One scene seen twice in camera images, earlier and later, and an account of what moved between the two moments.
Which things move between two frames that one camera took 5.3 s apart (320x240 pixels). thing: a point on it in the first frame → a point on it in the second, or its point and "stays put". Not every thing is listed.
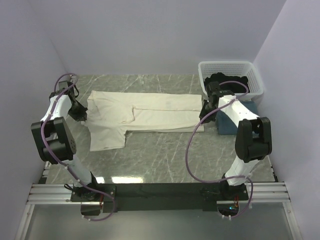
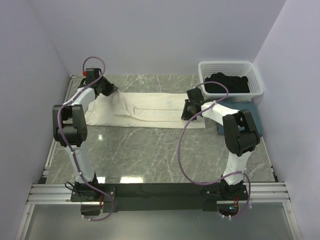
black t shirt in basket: x=235 y=87 stays put
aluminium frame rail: x=259 y=193 stays put
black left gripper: x=78 y=113 → x=109 y=88
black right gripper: x=206 y=114 → x=188 y=110
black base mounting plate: x=97 y=198 stays put
